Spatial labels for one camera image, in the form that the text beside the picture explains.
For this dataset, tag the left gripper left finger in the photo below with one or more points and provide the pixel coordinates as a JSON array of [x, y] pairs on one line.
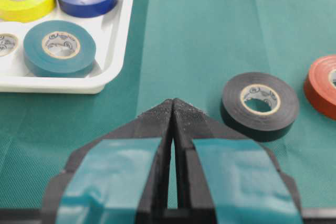
[[121, 177]]

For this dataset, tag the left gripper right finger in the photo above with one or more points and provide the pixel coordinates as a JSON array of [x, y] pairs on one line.
[[225, 177]]

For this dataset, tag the green tape roll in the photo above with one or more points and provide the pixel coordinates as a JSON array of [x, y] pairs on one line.
[[59, 49]]

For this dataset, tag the white tape roll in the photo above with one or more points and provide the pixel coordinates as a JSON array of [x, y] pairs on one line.
[[8, 51]]

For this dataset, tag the black tape roll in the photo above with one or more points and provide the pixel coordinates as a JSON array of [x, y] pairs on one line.
[[259, 105]]

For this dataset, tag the red tape roll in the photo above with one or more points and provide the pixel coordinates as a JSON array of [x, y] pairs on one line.
[[319, 87]]

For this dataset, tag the white plastic case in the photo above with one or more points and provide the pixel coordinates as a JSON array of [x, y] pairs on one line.
[[109, 31]]

